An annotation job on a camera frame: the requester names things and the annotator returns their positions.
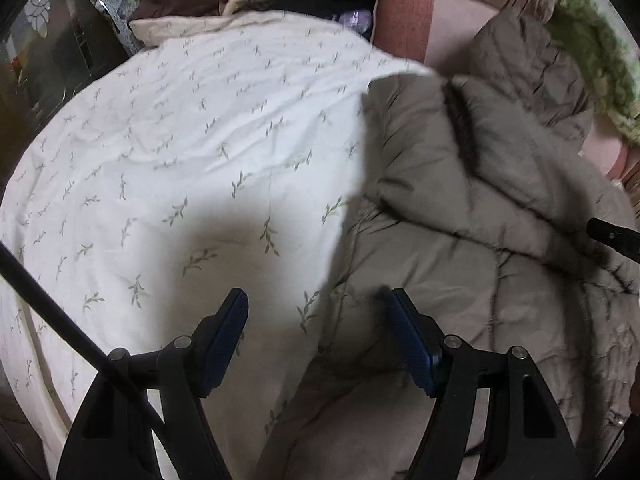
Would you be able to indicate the pink and red bedding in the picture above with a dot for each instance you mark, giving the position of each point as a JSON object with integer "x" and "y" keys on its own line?
{"x": 425, "y": 25}

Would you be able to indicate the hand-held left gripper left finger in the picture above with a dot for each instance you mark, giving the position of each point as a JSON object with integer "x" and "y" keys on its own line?
{"x": 230, "y": 330}

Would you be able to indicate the green fuzzy blanket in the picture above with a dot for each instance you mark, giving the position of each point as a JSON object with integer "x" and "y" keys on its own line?
{"x": 597, "y": 50}

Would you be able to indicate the white leaf-print bed sheet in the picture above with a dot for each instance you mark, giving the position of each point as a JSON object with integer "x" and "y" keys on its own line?
{"x": 185, "y": 160}

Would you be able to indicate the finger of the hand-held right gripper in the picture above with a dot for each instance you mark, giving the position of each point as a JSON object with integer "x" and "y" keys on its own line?
{"x": 612, "y": 234}

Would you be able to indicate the grey padded jacket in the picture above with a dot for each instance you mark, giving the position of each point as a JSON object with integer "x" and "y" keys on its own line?
{"x": 475, "y": 240}

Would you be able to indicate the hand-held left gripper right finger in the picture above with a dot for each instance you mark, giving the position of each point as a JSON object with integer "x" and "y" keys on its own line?
{"x": 411, "y": 340}

